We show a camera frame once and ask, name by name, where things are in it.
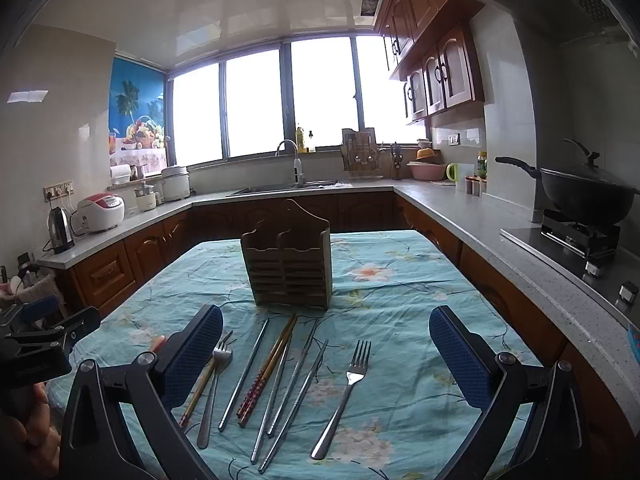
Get wooden cutting board rack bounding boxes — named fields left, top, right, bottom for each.
left=341, top=128, right=382, bottom=180

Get steel fork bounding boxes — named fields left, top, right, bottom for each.
left=310, top=340, right=371, bottom=460
left=196, top=341, right=232, bottom=450

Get wooden utensil holder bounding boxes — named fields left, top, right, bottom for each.
left=241, top=200, right=333, bottom=310

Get fruit poster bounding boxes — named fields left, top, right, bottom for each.
left=107, top=56, right=167, bottom=174

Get orange bowl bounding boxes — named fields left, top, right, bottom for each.
left=416, top=148, right=436, bottom=162

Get condiment bottle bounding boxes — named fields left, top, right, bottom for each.
left=475, top=151, right=488, bottom=179

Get pink basin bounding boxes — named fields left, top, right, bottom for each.
left=407, top=160, right=447, bottom=181

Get person's left hand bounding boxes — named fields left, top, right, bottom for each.
left=1, top=382, right=61, bottom=479

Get wooden cabinets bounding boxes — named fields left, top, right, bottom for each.
left=46, top=183, right=639, bottom=456
left=374, top=0, right=485, bottom=122

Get small white blender appliance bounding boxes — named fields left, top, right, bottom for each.
left=134, top=183, right=157, bottom=212

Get teal floral tablecloth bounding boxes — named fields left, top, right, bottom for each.
left=70, top=231, right=536, bottom=479

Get wooden chopstick red tip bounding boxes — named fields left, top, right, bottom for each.
left=235, top=314, right=296, bottom=421
left=237, top=314, right=300, bottom=429

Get yellow dish soap bottle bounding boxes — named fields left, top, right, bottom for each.
left=295, top=126, right=305, bottom=153

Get spice jar set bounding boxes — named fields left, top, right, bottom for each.
left=465, top=176, right=487, bottom=197

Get black wok with lid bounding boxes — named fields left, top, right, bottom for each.
left=495, top=139, right=639, bottom=226

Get lower wooden cabinets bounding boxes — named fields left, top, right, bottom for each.
left=46, top=183, right=639, bottom=456

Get sink faucet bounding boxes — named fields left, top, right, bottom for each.
left=274, top=138, right=306, bottom=188

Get paper towel roll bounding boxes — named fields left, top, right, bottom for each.
left=110, top=164, right=131, bottom=185

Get window frame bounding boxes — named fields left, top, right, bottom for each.
left=167, top=35, right=426, bottom=166

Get wall power socket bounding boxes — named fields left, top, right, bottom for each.
left=43, top=180, right=74, bottom=203

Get gas stove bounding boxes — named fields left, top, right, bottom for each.
left=501, top=210, right=639, bottom=328

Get steel electric kettle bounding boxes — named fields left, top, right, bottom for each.
left=47, top=207, right=75, bottom=254

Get white red rice cooker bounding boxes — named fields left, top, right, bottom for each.
left=77, top=193, right=125, bottom=233

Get upper wooden cabinets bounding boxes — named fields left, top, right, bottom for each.
left=374, top=0, right=485, bottom=122

